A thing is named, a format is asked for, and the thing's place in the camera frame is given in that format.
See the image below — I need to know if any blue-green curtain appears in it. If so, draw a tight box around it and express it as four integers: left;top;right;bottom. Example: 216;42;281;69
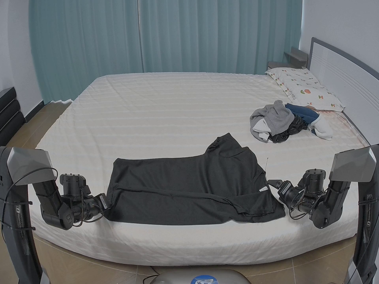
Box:
29;0;144;104
139;0;303;74

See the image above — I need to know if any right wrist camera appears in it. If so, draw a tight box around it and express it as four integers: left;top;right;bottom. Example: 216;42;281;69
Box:
278;181;294;201

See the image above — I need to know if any bed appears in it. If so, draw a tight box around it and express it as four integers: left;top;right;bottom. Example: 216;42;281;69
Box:
19;37;379;267

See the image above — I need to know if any white printed pillow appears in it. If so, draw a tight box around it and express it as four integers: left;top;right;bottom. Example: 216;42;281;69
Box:
265;67;345;112

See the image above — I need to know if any pile of clothes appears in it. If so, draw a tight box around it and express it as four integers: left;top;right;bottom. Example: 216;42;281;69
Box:
249;100;333;144

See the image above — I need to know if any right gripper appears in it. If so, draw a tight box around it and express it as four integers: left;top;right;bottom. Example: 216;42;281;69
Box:
267;179;308;214

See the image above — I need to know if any grey bedside table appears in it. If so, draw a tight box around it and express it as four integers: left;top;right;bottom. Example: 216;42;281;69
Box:
267;47;308;70

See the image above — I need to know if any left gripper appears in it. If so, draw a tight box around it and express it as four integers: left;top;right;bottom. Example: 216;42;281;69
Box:
81;195;104;218

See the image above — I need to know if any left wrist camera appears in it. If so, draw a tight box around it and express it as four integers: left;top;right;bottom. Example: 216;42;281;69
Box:
99;192;112;210

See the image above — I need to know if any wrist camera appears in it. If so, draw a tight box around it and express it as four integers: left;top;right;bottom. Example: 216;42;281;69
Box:
99;192;112;210
278;181;294;201

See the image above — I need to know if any black chest of drawers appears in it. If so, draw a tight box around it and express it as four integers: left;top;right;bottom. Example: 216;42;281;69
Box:
0;87;25;146

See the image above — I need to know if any black T-shirt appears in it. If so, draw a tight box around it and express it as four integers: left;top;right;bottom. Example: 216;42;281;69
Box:
104;133;286;225

